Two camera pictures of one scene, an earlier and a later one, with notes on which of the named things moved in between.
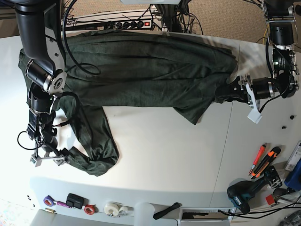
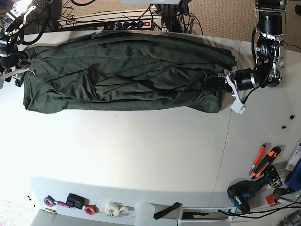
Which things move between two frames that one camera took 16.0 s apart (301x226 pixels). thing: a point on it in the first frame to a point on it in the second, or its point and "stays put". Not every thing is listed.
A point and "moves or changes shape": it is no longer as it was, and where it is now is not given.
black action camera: (75, 201) stays put
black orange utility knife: (270, 157) stays put
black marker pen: (174, 206) stays put
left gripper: (39, 154) to (18, 71)
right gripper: (244, 88) to (240, 80)
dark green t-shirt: (106, 68) moves or changes shape
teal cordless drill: (240, 192) stays put
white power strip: (124, 25) stays put
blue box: (293, 180) stays put
